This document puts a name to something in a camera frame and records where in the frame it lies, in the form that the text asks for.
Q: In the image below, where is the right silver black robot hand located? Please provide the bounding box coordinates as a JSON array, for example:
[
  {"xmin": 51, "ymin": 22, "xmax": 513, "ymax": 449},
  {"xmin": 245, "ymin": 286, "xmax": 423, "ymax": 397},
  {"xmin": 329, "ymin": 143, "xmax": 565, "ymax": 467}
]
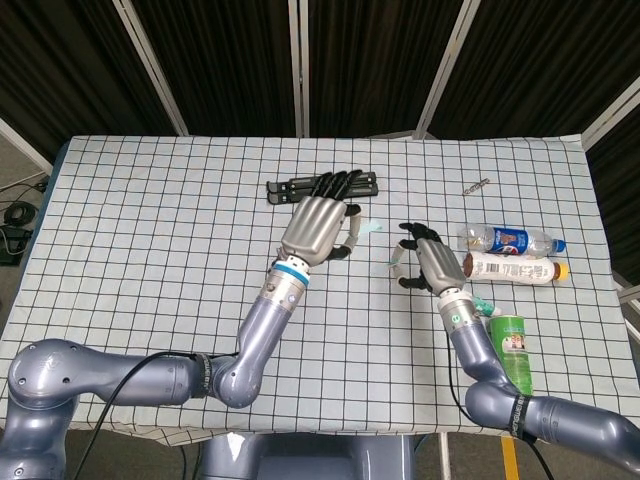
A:
[{"xmin": 389, "ymin": 222, "xmax": 469, "ymax": 297}]

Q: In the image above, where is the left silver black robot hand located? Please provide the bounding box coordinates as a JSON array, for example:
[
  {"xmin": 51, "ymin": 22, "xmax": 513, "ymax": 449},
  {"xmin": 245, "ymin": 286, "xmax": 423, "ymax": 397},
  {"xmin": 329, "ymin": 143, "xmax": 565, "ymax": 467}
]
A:
[{"xmin": 279, "ymin": 169, "xmax": 370, "ymax": 267}]

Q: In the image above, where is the black folding laptop stand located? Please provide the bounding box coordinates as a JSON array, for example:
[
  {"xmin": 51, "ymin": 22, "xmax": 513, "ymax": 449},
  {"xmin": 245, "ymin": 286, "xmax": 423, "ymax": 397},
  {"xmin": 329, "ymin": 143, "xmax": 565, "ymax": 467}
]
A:
[{"xmin": 265, "ymin": 171, "xmax": 380, "ymax": 205}]

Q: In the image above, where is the white and green tube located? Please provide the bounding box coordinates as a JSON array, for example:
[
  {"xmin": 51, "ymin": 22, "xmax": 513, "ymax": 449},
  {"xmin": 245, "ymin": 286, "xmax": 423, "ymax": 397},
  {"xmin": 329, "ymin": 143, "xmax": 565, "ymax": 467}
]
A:
[{"xmin": 474, "ymin": 295, "xmax": 503, "ymax": 317}]

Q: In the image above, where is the clear Pepsi plastic bottle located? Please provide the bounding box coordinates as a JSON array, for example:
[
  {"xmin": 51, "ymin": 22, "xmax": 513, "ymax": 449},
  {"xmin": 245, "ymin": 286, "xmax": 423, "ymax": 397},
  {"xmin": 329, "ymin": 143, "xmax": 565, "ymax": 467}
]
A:
[{"xmin": 459, "ymin": 223, "xmax": 568, "ymax": 259}]

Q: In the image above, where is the white bottle with yellow cap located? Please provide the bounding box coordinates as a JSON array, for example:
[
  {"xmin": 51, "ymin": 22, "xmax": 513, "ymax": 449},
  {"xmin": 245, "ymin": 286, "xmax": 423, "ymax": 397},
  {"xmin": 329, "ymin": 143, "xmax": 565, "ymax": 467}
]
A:
[{"xmin": 462, "ymin": 250, "xmax": 571, "ymax": 287}]

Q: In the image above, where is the green cylindrical can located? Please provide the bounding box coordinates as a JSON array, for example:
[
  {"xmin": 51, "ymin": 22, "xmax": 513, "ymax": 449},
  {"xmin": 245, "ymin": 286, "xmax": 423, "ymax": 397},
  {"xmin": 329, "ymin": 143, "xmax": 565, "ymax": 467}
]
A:
[{"xmin": 488, "ymin": 313, "xmax": 536, "ymax": 399}]

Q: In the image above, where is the light blue checked tablecloth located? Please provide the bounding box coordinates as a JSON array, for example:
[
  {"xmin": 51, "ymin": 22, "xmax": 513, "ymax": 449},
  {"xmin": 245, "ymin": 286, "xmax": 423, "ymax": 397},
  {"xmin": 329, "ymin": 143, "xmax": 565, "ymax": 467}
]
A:
[{"xmin": 0, "ymin": 132, "xmax": 626, "ymax": 448}]

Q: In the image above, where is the black folding divider screen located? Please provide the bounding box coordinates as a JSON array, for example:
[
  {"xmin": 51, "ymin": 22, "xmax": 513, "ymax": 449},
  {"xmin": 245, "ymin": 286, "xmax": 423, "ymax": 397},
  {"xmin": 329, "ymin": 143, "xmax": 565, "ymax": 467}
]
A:
[{"xmin": 0, "ymin": 0, "xmax": 640, "ymax": 341}]

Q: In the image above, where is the white table leg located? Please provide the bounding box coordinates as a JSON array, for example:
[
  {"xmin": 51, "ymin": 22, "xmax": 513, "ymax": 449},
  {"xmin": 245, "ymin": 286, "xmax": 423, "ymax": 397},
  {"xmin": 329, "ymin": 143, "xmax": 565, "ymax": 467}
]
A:
[{"xmin": 438, "ymin": 433, "xmax": 452, "ymax": 480}]

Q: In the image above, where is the grey-blue robot torso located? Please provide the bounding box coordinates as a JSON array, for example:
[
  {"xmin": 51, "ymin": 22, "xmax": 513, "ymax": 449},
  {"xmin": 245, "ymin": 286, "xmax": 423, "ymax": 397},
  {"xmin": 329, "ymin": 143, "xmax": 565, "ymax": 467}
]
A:
[{"xmin": 199, "ymin": 432, "xmax": 419, "ymax": 480}]

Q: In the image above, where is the black power adapter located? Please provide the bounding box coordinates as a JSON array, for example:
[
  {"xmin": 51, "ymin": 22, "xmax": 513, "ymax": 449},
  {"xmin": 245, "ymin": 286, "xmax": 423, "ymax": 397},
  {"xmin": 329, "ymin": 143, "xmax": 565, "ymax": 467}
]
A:
[{"xmin": 0, "ymin": 224, "xmax": 34, "ymax": 266}]

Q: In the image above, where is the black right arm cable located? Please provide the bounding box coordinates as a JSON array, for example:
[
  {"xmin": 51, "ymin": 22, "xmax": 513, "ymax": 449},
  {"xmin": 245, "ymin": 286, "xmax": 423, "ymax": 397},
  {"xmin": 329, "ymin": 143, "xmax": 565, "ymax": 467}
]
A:
[{"xmin": 444, "ymin": 324, "xmax": 559, "ymax": 480}]

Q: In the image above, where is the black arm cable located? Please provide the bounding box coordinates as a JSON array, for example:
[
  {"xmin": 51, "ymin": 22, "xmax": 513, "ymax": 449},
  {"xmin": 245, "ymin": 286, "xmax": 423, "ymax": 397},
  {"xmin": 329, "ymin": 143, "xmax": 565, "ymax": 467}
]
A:
[
  {"xmin": 74, "ymin": 349, "xmax": 236, "ymax": 480},
  {"xmin": 444, "ymin": 324, "xmax": 559, "ymax": 480}
]

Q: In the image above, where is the black velcro cable strap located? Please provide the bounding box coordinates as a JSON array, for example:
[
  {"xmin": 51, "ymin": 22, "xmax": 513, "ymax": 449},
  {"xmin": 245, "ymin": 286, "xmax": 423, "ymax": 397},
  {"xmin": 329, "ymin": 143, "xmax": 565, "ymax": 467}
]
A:
[
  {"xmin": 192, "ymin": 353, "xmax": 214, "ymax": 399},
  {"xmin": 504, "ymin": 393, "xmax": 536, "ymax": 444}
]

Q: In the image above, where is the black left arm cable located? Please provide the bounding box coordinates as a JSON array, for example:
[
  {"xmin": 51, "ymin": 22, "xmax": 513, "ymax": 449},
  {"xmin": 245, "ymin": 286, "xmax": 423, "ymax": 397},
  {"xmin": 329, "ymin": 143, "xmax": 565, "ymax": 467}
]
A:
[{"xmin": 74, "ymin": 349, "xmax": 236, "ymax": 480}]

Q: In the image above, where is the coiled black floor cable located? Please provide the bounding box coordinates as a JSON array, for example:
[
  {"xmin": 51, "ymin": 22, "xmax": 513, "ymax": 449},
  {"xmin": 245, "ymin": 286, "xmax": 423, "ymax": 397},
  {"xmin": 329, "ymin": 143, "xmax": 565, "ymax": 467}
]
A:
[{"xmin": 2, "ymin": 202, "xmax": 39, "ymax": 226}]

